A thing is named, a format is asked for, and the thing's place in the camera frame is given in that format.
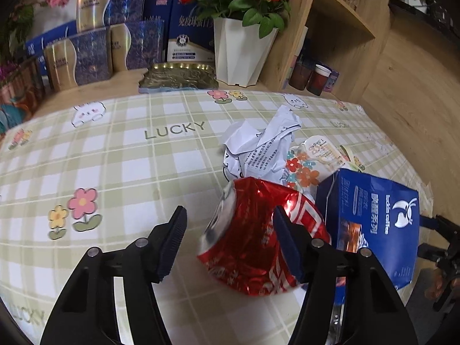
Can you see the floral clear plastic container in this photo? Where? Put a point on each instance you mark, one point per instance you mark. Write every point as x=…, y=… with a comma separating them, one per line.
x=305, y=165

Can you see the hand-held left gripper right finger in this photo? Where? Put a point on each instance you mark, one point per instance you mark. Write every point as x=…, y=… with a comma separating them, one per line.
x=289, y=251

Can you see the person's right hand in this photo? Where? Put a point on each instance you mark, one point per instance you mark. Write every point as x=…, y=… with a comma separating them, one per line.
x=435, y=285

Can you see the small purple box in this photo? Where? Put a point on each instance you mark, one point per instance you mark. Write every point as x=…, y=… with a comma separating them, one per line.
x=332, y=81

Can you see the blue box with white label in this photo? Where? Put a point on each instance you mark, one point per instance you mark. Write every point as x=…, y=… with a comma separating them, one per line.
x=187, y=36

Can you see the flat blue box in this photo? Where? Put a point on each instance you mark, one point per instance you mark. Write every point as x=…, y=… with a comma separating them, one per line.
x=50, y=37

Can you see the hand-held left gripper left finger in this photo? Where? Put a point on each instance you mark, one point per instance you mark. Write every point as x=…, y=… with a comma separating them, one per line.
x=167, y=255

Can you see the black furniture top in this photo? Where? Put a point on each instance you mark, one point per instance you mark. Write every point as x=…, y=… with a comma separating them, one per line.
x=442, y=12

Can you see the pink blossom arrangement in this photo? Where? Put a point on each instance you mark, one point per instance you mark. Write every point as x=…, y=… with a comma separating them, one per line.
x=54, y=0

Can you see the crushed red soda can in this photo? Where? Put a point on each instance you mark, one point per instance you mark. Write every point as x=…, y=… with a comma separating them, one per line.
x=248, y=237

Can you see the gold embossed tray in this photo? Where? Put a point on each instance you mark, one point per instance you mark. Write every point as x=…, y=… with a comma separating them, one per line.
x=178, y=77

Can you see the green checked tablecloth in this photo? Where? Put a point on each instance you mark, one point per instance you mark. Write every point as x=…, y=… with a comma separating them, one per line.
x=118, y=158

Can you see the dark blue box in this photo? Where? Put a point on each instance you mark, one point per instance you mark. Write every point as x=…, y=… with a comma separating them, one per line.
x=158, y=5

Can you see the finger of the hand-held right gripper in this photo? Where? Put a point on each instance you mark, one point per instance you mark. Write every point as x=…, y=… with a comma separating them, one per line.
x=449, y=228
x=433, y=251

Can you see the blue coffee box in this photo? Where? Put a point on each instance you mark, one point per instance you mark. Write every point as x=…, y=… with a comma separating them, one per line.
x=381, y=219

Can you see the dark brown cup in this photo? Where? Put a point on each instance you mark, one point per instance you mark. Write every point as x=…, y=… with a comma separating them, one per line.
x=300, y=75

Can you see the gold and blue gift box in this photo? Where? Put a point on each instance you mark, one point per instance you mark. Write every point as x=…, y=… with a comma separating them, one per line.
x=140, y=43
x=115, y=0
x=82, y=57

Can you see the wooden shelf unit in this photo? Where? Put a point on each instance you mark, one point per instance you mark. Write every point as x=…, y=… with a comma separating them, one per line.
x=345, y=43

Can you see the small glass bottle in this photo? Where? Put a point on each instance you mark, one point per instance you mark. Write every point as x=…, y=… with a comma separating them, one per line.
x=351, y=1

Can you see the crumpled white printed paper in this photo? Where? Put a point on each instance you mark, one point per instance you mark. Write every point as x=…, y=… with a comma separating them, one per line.
x=258, y=147

